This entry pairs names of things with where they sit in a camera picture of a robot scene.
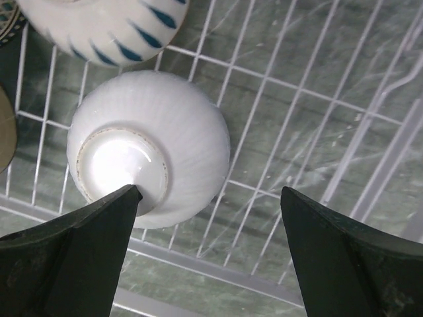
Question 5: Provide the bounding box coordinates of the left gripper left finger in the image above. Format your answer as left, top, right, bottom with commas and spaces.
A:
1, 185, 142, 316

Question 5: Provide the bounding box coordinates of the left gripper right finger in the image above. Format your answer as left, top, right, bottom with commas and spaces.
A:
280, 186, 422, 316

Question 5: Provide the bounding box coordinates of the brown patterned bowl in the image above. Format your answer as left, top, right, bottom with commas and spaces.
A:
0, 0, 26, 47

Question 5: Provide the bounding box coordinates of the black bowl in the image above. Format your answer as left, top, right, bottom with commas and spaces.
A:
0, 88, 17, 172

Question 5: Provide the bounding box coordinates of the plain white bowl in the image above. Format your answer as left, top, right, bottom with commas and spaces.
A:
67, 70, 231, 230

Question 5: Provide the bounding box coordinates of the white wire dish rack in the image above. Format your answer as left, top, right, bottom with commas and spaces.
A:
0, 0, 423, 317

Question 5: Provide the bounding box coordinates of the cream bowl blue base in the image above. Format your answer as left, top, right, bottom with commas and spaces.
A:
18, 0, 190, 67

